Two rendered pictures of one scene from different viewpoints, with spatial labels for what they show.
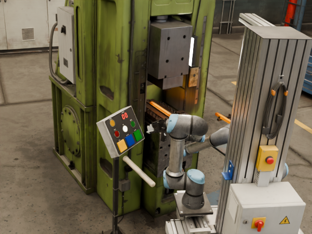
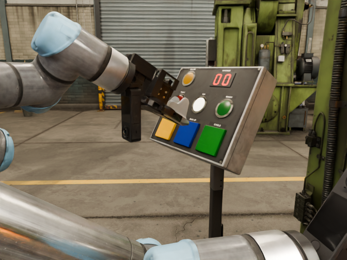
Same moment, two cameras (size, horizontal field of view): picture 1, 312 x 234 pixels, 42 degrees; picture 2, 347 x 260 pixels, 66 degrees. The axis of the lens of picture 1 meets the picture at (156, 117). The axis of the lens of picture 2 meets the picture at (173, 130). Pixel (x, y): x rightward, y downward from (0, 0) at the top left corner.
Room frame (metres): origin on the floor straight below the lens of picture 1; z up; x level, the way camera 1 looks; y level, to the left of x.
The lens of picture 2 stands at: (2.90, -0.54, 1.19)
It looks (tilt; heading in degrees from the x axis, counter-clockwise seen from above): 13 degrees down; 113
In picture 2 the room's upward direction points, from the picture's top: straight up
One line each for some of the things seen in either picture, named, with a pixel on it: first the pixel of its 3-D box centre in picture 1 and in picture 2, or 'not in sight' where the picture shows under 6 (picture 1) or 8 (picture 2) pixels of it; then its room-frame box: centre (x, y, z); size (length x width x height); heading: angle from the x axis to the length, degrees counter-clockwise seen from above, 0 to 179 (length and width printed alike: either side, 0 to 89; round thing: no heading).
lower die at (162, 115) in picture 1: (156, 112); not in sight; (3.26, 0.00, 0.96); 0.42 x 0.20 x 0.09; 35
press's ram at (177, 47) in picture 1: (165, 45); not in sight; (3.29, -0.04, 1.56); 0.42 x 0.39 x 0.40; 35
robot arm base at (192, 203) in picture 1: (193, 196); not in sight; (2.19, -0.28, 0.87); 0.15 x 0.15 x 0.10
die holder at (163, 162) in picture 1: (159, 137); not in sight; (3.30, -0.04, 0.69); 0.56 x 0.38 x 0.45; 35
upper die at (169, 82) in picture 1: (159, 74); not in sight; (3.26, 0.00, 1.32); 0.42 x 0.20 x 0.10; 35
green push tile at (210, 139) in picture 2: (137, 135); (210, 140); (2.73, 0.13, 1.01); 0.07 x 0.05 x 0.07; 150
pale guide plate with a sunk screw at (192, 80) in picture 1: (193, 77); not in sight; (3.38, -0.31, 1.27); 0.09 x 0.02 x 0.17; 125
